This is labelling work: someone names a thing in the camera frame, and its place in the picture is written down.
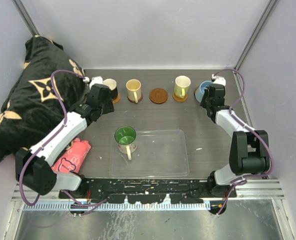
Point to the orange coaster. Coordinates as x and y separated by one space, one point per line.
179 99
116 99

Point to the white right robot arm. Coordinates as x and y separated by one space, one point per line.
249 152

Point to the clear plastic tray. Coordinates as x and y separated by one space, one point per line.
159 154

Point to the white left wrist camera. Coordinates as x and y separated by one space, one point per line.
92 81

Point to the light brown ringed coaster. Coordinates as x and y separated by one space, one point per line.
197 94

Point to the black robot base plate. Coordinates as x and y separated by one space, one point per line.
148 191

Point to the green interior mug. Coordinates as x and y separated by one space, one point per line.
126 138

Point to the black floral plush blanket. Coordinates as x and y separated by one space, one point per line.
32 108

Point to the pink printed cloth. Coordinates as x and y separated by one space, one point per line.
73 158

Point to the blue mug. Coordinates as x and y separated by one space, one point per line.
204 85

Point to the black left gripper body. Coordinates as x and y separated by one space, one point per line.
107 106

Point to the yellow mug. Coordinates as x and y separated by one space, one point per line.
134 93

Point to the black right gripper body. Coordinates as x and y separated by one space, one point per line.
206 101

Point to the white mug black handle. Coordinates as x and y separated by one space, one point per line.
112 84

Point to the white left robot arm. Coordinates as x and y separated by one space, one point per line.
34 165

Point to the brown ringed wooden coaster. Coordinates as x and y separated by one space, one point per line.
158 96

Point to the olive green white mug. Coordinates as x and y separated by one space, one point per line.
182 84

